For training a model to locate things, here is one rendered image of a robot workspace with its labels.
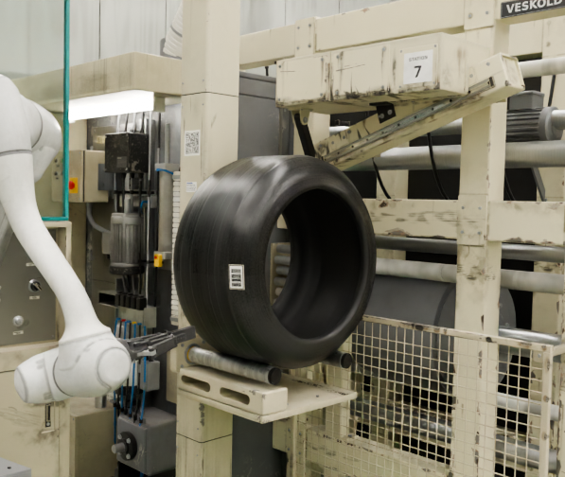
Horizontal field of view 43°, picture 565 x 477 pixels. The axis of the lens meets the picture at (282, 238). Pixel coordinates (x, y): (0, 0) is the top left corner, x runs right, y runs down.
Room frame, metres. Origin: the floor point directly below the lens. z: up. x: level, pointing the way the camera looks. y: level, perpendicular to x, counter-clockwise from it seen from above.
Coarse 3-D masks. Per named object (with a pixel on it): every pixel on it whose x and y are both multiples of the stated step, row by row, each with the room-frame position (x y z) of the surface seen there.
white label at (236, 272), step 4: (232, 264) 1.73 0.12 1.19; (232, 268) 1.73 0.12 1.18; (236, 268) 1.73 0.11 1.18; (240, 268) 1.72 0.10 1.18; (232, 272) 1.73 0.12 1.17; (236, 272) 1.73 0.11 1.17; (240, 272) 1.72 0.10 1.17; (232, 276) 1.73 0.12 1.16; (236, 276) 1.73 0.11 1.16; (240, 276) 1.72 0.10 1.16; (232, 280) 1.73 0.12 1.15; (236, 280) 1.73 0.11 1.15; (240, 280) 1.72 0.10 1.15; (232, 284) 1.73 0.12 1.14; (236, 284) 1.73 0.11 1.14; (240, 284) 1.72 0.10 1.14; (232, 288) 1.73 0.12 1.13; (236, 288) 1.73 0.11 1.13; (240, 288) 1.73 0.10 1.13
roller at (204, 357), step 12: (192, 348) 2.04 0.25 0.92; (192, 360) 2.03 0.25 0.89; (204, 360) 1.99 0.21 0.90; (216, 360) 1.95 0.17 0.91; (228, 360) 1.92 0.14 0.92; (240, 360) 1.90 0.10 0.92; (240, 372) 1.88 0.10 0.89; (252, 372) 1.85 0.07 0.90; (264, 372) 1.82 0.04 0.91; (276, 372) 1.82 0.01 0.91
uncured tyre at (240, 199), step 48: (240, 192) 1.80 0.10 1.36; (288, 192) 1.82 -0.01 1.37; (336, 192) 1.95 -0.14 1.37; (192, 240) 1.83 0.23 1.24; (240, 240) 1.74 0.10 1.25; (336, 240) 2.22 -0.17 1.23; (192, 288) 1.83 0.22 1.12; (288, 288) 2.23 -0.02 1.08; (336, 288) 2.20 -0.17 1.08; (240, 336) 1.79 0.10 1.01; (288, 336) 1.83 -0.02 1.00; (336, 336) 1.96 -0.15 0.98
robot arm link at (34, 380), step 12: (36, 360) 1.47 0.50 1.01; (48, 360) 1.46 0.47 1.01; (24, 372) 1.44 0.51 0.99; (36, 372) 1.44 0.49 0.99; (48, 372) 1.44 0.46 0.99; (24, 384) 1.44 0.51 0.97; (36, 384) 1.44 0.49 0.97; (48, 384) 1.45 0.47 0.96; (24, 396) 1.44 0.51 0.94; (36, 396) 1.44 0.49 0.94; (48, 396) 1.46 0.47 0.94; (60, 396) 1.45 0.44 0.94; (72, 396) 1.45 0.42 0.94
